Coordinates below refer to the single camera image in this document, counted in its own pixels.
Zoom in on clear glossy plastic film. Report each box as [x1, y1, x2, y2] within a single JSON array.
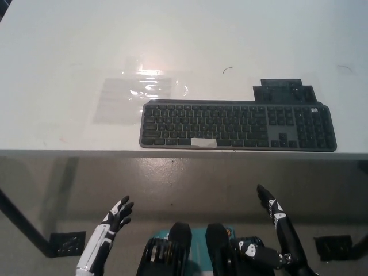
[[122, 55, 193, 102]]

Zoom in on black metal table leg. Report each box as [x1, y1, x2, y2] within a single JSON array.
[[0, 187, 56, 258]]

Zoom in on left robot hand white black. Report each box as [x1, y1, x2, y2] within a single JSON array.
[[75, 195, 135, 274]]

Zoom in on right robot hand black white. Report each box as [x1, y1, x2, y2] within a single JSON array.
[[231, 184, 310, 270]]

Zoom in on dark grey computer keyboard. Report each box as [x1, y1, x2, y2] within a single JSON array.
[[139, 99, 338, 152]]

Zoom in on translucent grey plastic sheet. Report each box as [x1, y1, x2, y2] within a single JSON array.
[[92, 78, 174, 126]]

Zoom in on black floor tape patch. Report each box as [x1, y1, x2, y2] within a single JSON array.
[[313, 235, 354, 262], [49, 231, 87, 258]]

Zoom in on black robot torso teal top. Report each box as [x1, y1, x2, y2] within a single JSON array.
[[136, 221, 275, 276]]

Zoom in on white tape strip on spacebar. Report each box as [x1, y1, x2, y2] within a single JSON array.
[[191, 138, 218, 148]]

